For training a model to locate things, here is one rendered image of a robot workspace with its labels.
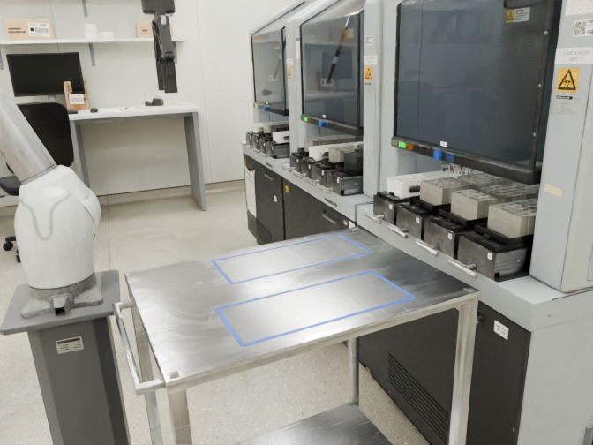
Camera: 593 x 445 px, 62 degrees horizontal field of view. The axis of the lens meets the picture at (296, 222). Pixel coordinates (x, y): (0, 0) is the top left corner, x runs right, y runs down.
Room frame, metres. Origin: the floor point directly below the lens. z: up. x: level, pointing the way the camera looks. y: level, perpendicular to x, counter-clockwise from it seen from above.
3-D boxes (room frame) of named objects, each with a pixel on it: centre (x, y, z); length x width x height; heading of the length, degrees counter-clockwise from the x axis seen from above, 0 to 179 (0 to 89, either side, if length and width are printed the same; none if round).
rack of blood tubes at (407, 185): (1.63, -0.46, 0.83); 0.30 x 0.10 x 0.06; 109
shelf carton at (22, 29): (4.28, 2.09, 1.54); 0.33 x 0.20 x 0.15; 117
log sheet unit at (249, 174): (3.21, 0.31, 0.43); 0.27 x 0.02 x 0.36; 20
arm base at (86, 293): (1.13, 0.59, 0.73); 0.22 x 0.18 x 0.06; 20
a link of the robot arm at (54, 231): (1.16, 0.60, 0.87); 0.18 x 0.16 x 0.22; 13
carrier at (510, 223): (1.16, -0.52, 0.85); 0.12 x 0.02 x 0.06; 19
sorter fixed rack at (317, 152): (2.29, -0.22, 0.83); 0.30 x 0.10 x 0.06; 110
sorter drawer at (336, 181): (2.05, -0.45, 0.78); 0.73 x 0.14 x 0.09; 110
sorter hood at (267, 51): (3.08, -0.09, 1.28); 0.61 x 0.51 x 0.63; 20
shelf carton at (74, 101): (4.37, 1.83, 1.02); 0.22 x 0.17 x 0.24; 19
